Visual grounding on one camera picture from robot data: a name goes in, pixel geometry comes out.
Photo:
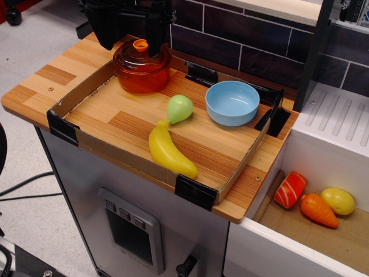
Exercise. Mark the yellow toy banana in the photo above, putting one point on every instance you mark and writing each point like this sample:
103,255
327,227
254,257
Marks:
165,153

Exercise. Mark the cardboard fence with black tape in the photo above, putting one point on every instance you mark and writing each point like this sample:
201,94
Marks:
232,162

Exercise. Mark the light blue plastic bowl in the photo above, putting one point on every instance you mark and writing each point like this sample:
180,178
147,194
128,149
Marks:
232,103

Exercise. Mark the yellow toy lemon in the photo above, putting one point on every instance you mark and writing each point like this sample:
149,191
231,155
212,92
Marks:
340,201

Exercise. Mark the salmon sushi toy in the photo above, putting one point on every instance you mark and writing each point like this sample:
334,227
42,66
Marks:
290,190

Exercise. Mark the white toy sink unit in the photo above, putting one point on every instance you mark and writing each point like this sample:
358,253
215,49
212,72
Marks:
328,145

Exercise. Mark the orange toy carrot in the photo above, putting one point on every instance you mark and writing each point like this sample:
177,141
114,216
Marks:
316,208

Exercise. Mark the grey toy dishwasher cabinet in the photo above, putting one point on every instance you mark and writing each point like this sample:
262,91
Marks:
131,226

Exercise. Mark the green toy pear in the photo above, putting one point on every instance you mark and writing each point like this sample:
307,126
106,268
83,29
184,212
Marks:
179,108

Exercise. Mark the orange transparent toy pot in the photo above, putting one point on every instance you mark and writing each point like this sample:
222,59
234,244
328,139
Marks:
137,71

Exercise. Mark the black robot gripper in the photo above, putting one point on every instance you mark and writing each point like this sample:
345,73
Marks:
103,16

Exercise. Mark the black office chair wheel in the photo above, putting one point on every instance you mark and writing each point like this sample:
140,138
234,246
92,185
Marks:
13,17

